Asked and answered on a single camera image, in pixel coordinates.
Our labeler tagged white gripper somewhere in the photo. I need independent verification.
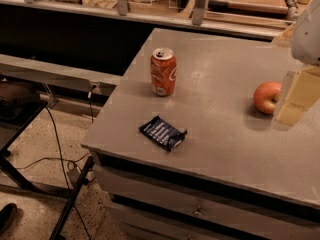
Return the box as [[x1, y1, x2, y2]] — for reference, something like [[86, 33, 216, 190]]
[[275, 0, 320, 127]]

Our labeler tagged red apple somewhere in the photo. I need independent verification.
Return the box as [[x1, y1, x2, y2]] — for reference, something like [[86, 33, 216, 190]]
[[253, 81, 281, 115]]

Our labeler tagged grey drawer cabinet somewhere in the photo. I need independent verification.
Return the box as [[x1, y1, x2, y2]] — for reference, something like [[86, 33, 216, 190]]
[[82, 29, 320, 240]]

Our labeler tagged orange soda can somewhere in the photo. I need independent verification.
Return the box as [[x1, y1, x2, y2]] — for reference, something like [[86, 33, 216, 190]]
[[150, 47, 177, 96]]

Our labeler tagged dark blue snack wrapper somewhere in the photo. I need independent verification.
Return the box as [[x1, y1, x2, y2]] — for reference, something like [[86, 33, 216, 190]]
[[138, 116, 187, 152]]

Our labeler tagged black shoe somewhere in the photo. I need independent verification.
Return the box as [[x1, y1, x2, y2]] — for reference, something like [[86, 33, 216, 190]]
[[0, 203, 17, 235]]

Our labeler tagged black floor cable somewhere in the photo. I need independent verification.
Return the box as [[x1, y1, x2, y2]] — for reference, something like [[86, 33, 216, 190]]
[[15, 107, 93, 240]]

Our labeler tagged black metal table frame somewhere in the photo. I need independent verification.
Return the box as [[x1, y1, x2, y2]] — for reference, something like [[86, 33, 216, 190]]
[[0, 80, 95, 240]]

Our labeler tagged grey metal rail shelf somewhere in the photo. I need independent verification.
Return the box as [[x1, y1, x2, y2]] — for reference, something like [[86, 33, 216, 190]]
[[0, 54, 121, 96]]

